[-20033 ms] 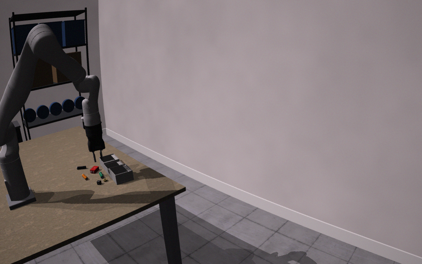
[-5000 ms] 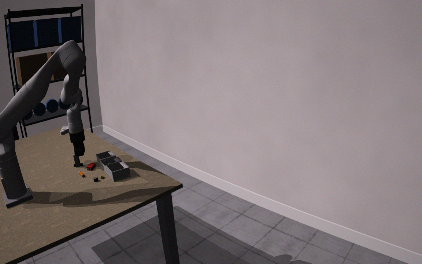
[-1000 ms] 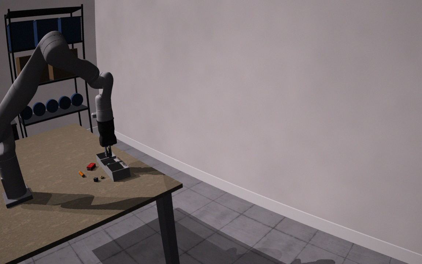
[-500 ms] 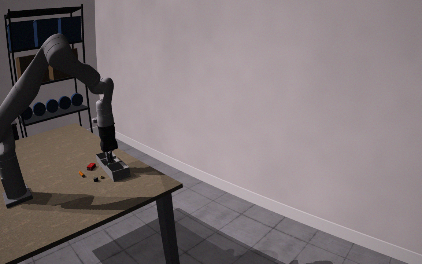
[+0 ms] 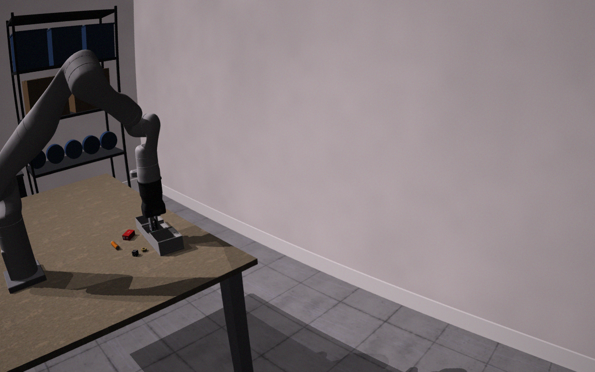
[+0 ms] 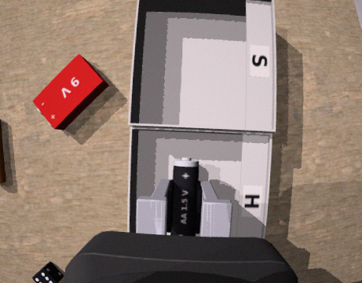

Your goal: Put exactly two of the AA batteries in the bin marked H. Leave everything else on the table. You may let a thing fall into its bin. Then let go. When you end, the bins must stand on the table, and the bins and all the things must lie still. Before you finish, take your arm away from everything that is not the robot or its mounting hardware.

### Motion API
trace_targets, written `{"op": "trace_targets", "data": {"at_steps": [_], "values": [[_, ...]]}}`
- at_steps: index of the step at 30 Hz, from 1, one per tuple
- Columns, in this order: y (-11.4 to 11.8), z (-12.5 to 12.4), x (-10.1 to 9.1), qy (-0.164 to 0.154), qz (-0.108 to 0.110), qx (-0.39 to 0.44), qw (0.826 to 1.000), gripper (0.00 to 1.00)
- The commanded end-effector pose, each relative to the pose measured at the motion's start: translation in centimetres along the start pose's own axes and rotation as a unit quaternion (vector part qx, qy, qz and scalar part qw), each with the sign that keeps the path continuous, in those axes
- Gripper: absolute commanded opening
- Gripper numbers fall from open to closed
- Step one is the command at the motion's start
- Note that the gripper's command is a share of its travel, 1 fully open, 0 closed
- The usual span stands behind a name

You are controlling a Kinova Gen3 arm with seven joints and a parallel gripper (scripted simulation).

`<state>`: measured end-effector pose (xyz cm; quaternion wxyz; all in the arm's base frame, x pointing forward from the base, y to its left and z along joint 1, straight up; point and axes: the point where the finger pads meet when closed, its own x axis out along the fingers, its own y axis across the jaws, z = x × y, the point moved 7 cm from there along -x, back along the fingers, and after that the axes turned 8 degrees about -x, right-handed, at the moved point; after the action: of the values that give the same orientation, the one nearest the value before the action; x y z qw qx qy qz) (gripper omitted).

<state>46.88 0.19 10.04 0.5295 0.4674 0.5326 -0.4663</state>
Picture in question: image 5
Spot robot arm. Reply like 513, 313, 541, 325
0, 50, 161, 281

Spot red 9v battery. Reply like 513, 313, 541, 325
122, 229, 135, 241

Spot white open cardboard bins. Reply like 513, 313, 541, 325
135, 215, 184, 256

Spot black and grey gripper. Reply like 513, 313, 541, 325
130, 163, 166, 231

